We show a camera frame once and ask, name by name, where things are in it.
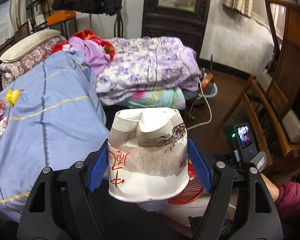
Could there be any yellow yarn bundle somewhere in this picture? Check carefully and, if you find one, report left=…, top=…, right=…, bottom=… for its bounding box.
left=6, top=89, right=23, bottom=107

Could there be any lilac garment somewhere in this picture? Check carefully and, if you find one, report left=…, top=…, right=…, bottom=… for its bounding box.
left=62, top=37, right=110, bottom=76

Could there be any wooden armchair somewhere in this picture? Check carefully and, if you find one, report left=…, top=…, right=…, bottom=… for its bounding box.
left=223, top=0, right=300, bottom=172

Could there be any pink floral folded quilt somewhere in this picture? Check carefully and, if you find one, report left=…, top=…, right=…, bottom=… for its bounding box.
left=0, top=35, right=66, bottom=89

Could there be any copper brown pot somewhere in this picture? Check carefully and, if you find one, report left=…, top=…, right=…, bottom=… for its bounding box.
left=200, top=74, right=215, bottom=95

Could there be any cream pillow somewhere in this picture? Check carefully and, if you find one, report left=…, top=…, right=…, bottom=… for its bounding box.
left=0, top=29, right=60, bottom=63

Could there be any teal plastic basin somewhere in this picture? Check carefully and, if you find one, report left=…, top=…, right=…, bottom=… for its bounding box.
left=191, top=83, right=218, bottom=105

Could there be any red patterned cloth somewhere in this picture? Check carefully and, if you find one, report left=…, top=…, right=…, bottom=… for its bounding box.
left=52, top=29, right=115, bottom=61

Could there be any orange flat box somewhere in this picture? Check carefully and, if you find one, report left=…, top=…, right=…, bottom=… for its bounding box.
left=47, top=10, right=76, bottom=26

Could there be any black metal stand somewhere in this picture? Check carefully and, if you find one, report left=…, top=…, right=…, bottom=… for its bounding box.
left=26, top=0, right=51, bottom=33

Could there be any pastel tie-dye blanket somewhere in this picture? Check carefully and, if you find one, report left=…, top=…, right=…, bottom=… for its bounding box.
left=118, top=87, right=186, bottom=110

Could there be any crushed white paper cup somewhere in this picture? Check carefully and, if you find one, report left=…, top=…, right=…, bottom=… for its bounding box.
left=108, top=107, right=189, bottom=203

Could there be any dark framed painting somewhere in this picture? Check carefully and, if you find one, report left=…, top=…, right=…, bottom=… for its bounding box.
left=141, top=0, right=211, bottom=58

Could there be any red plastic mesh basket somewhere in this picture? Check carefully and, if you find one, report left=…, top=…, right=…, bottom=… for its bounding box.
left=168, top=158, right=204, bottom=205

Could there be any white power cable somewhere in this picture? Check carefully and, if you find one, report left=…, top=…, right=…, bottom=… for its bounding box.
left=186, top=77, right=212, bottom=131

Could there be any right forearm maroon sleeve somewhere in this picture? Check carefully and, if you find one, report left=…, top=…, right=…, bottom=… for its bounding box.
left=261, top=174, right=300, bottom=222

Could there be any light blue bed blanket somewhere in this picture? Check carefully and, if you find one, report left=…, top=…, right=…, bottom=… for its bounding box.
left=0, top=51, right=109, bottom=222

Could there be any purple floral quilt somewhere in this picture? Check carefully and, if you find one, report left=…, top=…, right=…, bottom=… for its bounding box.
left=95, top=36, right=200, bottom=106

